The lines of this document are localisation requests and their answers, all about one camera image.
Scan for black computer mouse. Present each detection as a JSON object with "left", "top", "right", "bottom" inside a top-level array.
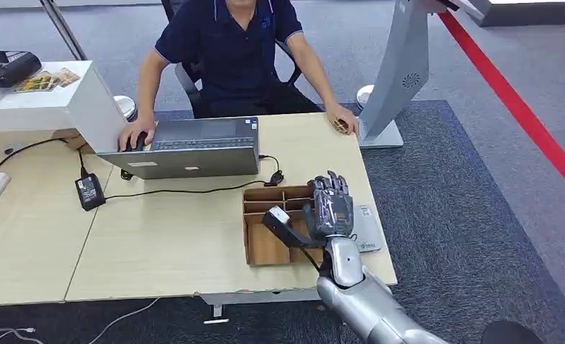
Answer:
[{"left": 124, "top": 132, "right": 149, "bottom": 153}]

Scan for black office chair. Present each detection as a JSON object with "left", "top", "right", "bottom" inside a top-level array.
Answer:
[{"left": 160, "top": 0, "right": 306, "bottom": 120}]

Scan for black laptop power cable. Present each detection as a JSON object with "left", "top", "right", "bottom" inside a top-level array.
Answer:
[{"left": 105, "top": 154, "right": 286, "bottom": 201}]

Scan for round white base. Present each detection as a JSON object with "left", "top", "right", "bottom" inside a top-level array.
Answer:
[
  {"left": 114, "top": 95, "right": 138, "bottom": 123},
  {"left": 356, "top": 84, "right": 375, "bottom": 111}
]

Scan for grey kiosk stand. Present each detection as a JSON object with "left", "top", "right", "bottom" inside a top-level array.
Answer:
[{"left": 356, "top": 0, "right": 473, "bottom": 150}]

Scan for person's left hand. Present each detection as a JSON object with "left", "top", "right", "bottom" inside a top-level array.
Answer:
[{"left": 324, "top": 103, "right": 360, "bottom": 137}]

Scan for black device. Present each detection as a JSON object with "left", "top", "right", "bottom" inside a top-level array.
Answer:
[{"left": 0, "top": 50, "right": 43, "bottom": 89}]

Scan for grey desk frame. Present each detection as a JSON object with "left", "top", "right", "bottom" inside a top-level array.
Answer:
[{"left": 198, "top": 287, "right": 322, "bottom": 326}]

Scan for person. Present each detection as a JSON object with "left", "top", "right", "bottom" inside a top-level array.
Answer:
[{"left": 118, "top": 0, "right": 360, "bottom": 153}]

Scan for printed photo cards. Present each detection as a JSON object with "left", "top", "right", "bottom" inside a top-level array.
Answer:
[{"left": 13, "top": 67, "right": 82, "bottom": 93}]

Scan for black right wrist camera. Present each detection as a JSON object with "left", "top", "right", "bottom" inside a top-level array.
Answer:
[{"left": 261, "top": 206, "right": 327, "bottom": 251}]

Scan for black power adapter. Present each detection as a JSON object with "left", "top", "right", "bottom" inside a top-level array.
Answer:
[{"left": 74, "top": 173, "right": 107, "bottom": 213}]

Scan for white platform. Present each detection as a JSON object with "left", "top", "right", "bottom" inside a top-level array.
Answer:
[{"left": 465, "top": 0, "right": 565, "bottom": 28}]

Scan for red barrier belt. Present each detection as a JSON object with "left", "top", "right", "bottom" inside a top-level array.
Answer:
[{"left": 437, "top": 10, "right": 565, "bottom": 203}]

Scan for grey flat card reader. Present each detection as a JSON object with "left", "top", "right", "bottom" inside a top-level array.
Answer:
[{"left": 350, "top": 204, "right": 383, "bottom": 254}]

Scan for brown cardboard box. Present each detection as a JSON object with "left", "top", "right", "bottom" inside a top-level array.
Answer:
[{"left": 64, "top": 135, "right": 96, "bottom": 156}]

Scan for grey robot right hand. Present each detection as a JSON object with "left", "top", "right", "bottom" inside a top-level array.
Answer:
[{"left": 303, "top": 170, "right": 355, "bottom": 242}]

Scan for metal pole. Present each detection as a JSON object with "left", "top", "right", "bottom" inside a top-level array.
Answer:
[{"left": 40, "top": 0, "right": 88, "bottom": 62}]

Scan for person's right hand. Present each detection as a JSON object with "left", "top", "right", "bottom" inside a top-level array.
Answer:
[{"left": 118, "top": 116, "right": 158, "bottom": 153}]

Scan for wooden compartment box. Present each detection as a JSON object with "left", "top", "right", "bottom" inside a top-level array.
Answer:
[{"left": 242, "top": 185, "right": 326, "bottom": 267}]

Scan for grey laptop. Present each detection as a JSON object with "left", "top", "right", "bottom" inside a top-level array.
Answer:
[{"left": 96, "top": 117, "right": 261, "bottom": 181}]

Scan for black mains cable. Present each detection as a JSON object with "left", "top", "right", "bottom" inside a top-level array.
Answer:
[{"left": 0, "top": 138, "right": 90, "bottom": 183}]

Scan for white floor cable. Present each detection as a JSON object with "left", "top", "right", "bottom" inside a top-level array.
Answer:
[
  {"left": 87, "top": 297, "right": 161, "bottom": 344},
  {"left": 0, "top": 327, "right": 44, "bottom": 344}
]

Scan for black robot foot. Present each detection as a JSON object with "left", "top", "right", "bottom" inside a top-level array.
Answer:
[{"left": 480, "top": 320, "right": 545, "bottom": 344}]

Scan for white display stand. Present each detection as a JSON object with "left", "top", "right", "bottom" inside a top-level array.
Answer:
[{"left": 0, "top": 60, "right": 129, "bottom": 155}]

